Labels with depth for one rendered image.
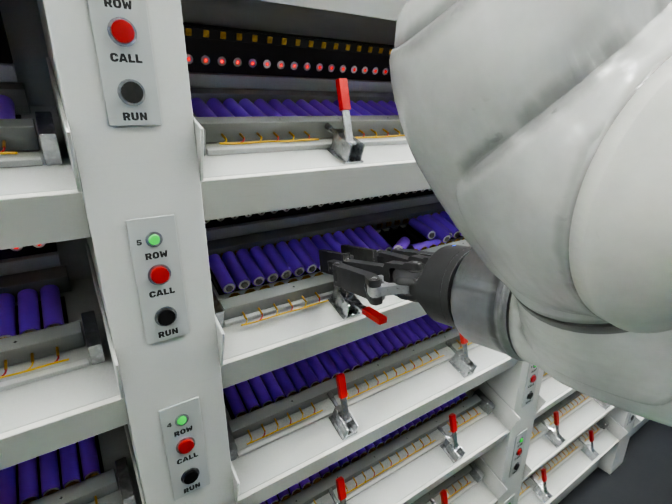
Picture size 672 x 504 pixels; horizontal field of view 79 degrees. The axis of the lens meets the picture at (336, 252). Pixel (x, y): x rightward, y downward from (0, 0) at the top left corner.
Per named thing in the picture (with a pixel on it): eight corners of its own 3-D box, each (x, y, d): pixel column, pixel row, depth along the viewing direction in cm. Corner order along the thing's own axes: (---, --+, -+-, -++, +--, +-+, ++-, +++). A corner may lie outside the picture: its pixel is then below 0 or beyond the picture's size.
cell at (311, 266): (297, 247, 64) (317, 273, 60) (286, 249, 63) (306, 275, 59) (298, 237, 63) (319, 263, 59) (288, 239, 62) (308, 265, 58)
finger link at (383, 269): (427, 299, 41) (419, 303, 40) (349, 283, 49) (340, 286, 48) (425, 261, 40) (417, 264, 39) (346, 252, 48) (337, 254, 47)
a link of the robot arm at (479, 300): (572, 343, 34) (509, 324, 39) (574, 236, 33) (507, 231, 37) (506, 380, 30) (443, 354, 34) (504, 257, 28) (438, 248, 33)
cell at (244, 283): (233, 260, 58) (251, 289, 54) (221, 262, 57) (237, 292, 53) (234, 249, 57) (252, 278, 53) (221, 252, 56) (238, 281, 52)
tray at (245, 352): (529, 277, 79) (554, 237, 73) (219, 390, 47) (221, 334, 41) (455, 221, 91) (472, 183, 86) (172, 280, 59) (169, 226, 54)
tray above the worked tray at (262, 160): (546, 172, 72) (590, 92, 64) (200, 222, 40) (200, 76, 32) (464, 127, 85) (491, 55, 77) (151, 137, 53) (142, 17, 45)
